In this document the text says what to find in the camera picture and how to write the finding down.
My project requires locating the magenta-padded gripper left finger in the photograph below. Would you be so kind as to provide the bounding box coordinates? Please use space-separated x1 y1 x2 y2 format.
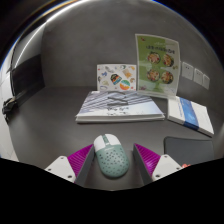
44 143 96 187

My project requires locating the dark grey heart-print mouse pad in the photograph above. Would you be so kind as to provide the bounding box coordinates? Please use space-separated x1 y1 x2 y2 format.
163 135 215 168

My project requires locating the green and white perforated mouse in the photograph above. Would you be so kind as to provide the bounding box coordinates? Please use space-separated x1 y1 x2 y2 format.
93 133 130 179

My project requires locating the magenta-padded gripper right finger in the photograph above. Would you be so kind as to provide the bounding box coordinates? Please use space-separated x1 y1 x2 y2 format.
133 143 184 185

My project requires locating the green menu sign stand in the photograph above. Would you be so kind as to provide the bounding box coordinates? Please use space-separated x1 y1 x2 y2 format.
134 33 181 100

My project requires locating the white wall socket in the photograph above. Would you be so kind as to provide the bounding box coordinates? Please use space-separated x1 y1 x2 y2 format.
181 61 195 81
194 68 204 86
202 73 211 91

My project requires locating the white card with colourful stickers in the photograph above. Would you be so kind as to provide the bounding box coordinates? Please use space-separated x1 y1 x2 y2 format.
96 63 138 92

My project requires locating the black bag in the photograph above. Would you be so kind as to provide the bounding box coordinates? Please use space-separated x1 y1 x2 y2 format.
1 97 18 116

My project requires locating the white book with blue band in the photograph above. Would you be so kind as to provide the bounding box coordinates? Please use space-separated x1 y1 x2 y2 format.
166 95 215 138

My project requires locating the grey striped cover book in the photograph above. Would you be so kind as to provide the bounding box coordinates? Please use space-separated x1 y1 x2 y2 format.
75 90 166 124

